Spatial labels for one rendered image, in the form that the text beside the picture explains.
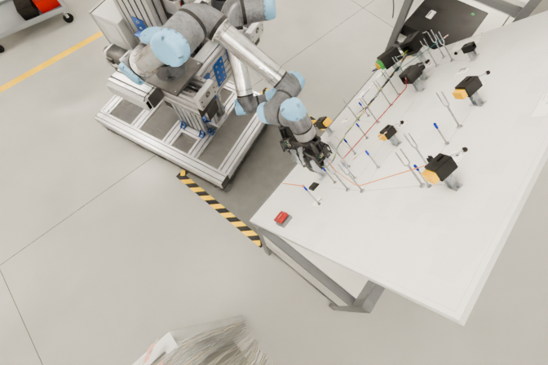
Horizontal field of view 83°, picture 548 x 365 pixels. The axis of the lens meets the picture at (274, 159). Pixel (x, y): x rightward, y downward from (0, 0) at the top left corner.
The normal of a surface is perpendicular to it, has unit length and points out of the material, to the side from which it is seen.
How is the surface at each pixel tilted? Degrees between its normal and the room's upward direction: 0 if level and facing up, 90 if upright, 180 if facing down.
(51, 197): 0
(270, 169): 0
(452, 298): 52
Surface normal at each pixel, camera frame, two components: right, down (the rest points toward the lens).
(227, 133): -0.04, -0.43
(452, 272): -0.63, -0.70
